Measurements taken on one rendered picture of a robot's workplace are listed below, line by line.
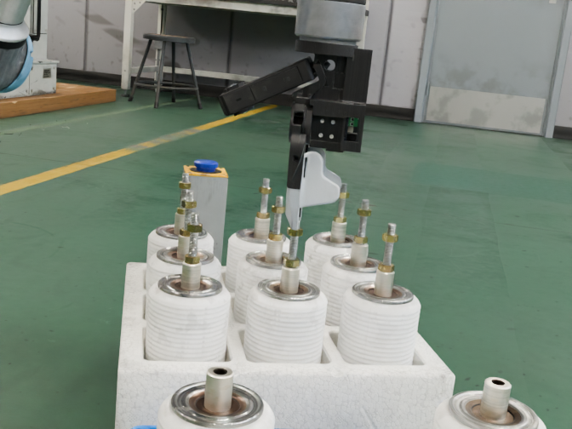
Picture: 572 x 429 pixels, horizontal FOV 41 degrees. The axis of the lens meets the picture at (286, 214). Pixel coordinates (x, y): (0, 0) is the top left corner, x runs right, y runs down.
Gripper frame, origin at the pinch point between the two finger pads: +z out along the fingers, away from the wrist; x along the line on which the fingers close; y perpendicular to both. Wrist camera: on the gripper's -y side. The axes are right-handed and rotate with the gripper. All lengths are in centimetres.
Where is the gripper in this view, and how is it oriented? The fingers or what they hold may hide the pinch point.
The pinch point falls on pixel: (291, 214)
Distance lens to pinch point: 90.6
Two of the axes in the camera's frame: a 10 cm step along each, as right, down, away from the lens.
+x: 1.0, -2.2, 9.7
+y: 9.9, 1.2, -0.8
